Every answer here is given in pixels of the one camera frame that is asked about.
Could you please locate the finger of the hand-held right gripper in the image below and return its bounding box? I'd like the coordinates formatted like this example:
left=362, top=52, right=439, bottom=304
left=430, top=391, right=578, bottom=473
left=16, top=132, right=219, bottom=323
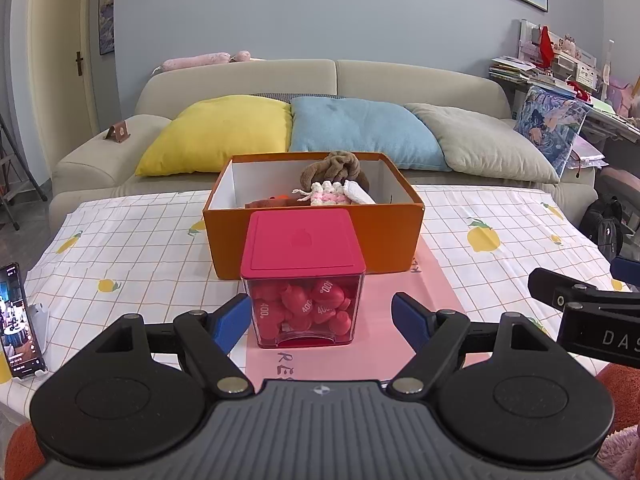
left=610, top=256, right=640, bottom=292
left=528, top=267, right=640, bottom=311

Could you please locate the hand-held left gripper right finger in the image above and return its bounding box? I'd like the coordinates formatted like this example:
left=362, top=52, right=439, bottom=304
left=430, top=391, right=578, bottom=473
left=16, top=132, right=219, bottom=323
left=385, top=291, right=552, bottom=395

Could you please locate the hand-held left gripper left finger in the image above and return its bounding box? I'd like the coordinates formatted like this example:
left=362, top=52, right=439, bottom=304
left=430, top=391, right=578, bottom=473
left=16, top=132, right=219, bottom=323
left=94, top=293, right=252, bottom=395

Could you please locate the orange cardboard box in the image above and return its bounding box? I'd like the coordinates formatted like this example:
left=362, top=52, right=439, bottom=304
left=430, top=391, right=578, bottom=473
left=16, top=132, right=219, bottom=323
left=202, top=151, right=426, bottom=281

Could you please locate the brown plush toy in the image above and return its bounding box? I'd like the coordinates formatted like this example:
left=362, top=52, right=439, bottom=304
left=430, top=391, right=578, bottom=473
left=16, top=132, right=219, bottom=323
left=244, top=195, right=303, bottom=209

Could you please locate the white cloth with beige trim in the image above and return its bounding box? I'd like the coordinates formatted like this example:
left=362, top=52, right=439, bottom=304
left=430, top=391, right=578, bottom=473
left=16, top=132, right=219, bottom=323
left=342, top=181, right=377, bottom=206

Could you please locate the pink white crochet piece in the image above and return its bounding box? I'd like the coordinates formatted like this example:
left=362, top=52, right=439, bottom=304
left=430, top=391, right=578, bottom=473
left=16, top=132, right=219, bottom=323
left=292, top=180, right=351, bottom=207

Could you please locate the brown knotted plush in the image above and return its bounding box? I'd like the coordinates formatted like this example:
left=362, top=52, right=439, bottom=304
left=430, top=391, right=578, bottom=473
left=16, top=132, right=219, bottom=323
left=300, top=150, right=372, bottom=193

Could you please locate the black backpack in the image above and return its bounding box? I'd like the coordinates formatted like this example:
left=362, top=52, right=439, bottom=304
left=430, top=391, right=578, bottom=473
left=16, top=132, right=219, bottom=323
left=580, top=196, right=625, bottom=263

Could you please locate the pink paper mat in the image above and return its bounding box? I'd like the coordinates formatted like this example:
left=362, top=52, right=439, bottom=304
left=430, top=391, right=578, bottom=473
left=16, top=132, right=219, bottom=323
left=245, top=237, right=481, bottom=386

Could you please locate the pink grey chair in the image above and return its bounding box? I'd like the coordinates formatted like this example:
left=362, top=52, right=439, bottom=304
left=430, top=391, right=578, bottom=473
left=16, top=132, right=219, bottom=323
left=597, top=166, right=640, bottom=226

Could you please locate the red lid clear container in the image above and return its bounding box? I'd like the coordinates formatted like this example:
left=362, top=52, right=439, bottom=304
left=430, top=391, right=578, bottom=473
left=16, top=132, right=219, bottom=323
left=240, top=208, right=367, bottom=348

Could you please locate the lemon print checked tablecloth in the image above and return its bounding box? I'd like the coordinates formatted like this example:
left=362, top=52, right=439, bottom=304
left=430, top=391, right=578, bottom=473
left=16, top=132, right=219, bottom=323
left=0, top=185, right=631, bottom=411

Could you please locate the pink fluffy fabric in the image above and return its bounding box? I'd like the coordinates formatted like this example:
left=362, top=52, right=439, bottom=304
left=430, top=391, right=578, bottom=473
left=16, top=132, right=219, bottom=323
left=597, top=422, right=640, bottom=480

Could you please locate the grey pillow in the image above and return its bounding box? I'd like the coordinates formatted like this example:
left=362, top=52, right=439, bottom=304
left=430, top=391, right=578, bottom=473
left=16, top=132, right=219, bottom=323
left=404, top=103, right=561, bottom=184

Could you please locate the blue printed figure pillow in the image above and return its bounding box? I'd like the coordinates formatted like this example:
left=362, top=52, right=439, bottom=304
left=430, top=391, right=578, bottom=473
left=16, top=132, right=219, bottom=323
left=513, top=85, right=591, bottom=179

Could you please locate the white phone holder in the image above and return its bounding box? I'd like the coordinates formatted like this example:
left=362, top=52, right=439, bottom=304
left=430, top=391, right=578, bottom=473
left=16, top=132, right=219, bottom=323
left=27, top=302, right=52, bottom=375

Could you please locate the yellow pillow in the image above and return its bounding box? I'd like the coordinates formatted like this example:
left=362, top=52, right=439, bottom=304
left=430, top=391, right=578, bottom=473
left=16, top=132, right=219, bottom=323
left=135, top=95, right=293, bottom=177

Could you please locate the black smartphone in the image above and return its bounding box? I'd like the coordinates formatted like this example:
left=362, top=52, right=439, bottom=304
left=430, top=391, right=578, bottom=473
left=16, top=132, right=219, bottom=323
left=0, top=261, right=48, bottom=381

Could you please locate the white desk shelf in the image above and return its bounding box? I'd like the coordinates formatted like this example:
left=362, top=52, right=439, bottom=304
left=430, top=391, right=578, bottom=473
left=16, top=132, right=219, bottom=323
left=520, top=19, right=601, bottom=93

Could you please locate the small pink phone stand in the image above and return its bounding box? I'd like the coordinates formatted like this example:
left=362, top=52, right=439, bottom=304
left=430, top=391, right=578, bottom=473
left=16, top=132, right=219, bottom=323
left=103, top=122, right=132, bottom=145

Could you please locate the stack of books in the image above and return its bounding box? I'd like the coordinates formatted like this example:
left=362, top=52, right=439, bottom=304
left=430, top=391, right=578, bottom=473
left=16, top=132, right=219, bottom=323
left=489, top=55, right=536, bottom=83

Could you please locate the red hanging ornament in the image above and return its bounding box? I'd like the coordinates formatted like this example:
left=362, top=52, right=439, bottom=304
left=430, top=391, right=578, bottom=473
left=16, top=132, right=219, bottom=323
left=539, top=26, right=556, bottom=68

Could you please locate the beige sofa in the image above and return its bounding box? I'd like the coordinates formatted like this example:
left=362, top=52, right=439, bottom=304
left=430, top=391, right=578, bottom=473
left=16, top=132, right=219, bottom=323
left=50, top=58, right=598, bottom=221

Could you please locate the long pink plush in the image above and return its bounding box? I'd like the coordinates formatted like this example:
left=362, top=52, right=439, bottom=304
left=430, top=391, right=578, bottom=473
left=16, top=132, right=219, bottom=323
left=162, top=50, right=253, bottom=72

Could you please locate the black folding ladder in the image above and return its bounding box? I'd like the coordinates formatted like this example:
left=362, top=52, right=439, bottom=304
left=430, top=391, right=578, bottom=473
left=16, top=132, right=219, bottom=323
left=0, top=112, right=51, bottom=231

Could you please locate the cream door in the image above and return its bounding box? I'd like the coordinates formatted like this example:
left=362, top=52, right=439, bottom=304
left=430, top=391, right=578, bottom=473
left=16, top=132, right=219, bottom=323
left=27, top=0, right=98, bottom=136

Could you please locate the wall poster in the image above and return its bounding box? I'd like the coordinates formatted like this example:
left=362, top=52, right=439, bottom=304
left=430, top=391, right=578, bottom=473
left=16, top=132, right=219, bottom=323
left=97, top=0, right=117, bottom=56

